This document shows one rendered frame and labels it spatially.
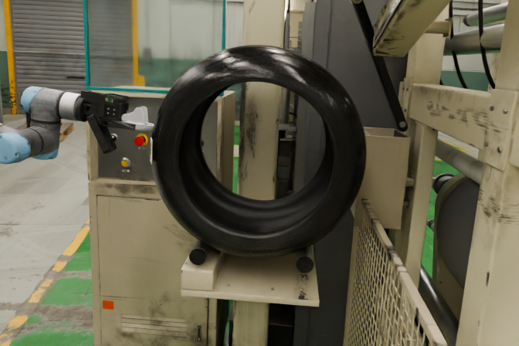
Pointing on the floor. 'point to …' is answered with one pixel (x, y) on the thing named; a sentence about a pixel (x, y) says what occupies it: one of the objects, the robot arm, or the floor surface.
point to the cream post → (259, 117)
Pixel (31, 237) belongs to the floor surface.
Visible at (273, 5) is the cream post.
